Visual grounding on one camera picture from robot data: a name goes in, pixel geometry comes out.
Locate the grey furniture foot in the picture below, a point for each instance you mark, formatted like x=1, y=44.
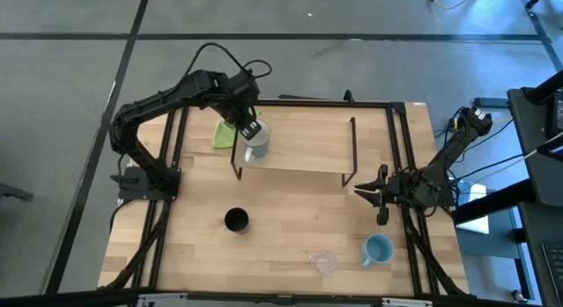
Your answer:
x=15, y=192

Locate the light blue mug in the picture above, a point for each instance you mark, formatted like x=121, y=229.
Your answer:
x=378, y=250

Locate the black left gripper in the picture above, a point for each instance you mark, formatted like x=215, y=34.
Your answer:
x=242, y=98

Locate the black laptop desk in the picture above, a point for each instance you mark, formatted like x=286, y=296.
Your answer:
x=534, y=254

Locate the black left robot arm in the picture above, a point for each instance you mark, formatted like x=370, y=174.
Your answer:
x=154, y=102

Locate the black desktop device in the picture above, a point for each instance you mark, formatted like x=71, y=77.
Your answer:
x=556, y=115

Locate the black desk support beam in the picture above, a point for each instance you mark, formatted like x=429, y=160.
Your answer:
x=492, y=203

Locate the green cloth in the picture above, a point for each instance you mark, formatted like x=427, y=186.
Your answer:
x=222, y=137

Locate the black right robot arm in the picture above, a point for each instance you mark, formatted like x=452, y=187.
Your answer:
x=444, y=162

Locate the yellow power strip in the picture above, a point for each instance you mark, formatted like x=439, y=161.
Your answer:
x=453, y=122

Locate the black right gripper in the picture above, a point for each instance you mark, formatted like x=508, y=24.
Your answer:
x=401, y=189

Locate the black keyboard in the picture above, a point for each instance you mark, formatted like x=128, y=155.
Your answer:
x=555, y=267

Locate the black metal table frame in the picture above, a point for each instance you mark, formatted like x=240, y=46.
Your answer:
x=308, y=103

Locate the white box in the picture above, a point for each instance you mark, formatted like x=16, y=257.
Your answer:
x=475, y=225

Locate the black caster wheel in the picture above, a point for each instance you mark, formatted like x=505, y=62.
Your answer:
x=519, y=296

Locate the wooden shelf with black legs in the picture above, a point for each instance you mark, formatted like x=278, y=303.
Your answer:
x=308, y=140

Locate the black horizontal rig rail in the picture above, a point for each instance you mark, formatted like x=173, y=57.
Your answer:
x=220, y=297

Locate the clear plastic mug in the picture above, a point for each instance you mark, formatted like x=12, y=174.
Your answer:
x=325, y=263

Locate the grey base plate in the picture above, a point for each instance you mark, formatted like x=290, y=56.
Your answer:
x=490, y=103

